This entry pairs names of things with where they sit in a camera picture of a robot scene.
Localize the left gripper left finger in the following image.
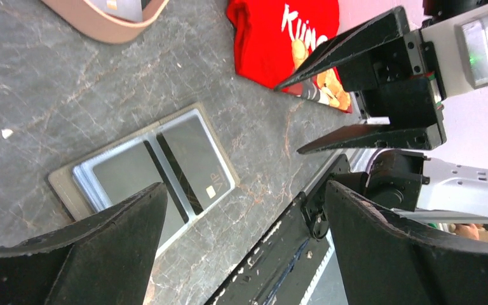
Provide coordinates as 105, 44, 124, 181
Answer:
0, 182, 168, 304

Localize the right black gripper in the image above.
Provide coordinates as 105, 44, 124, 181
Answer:
274, 6, 446, 154

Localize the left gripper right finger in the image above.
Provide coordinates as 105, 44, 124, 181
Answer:
325, 180, 488, 304

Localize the grey card holder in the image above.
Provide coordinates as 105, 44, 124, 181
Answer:
48, 102, 240, 253

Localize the pink oval tray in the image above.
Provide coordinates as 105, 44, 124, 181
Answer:
43, 0, 168, 44

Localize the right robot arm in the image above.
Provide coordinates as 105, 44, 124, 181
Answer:
276, 1, 488, 226

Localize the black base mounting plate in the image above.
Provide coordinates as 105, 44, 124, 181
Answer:
207, 153, 351, 304

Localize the red printed t-shirt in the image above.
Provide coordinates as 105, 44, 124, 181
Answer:
226, 1, 340, 89

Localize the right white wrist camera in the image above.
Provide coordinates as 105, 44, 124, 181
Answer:
420, 1, 488, 97

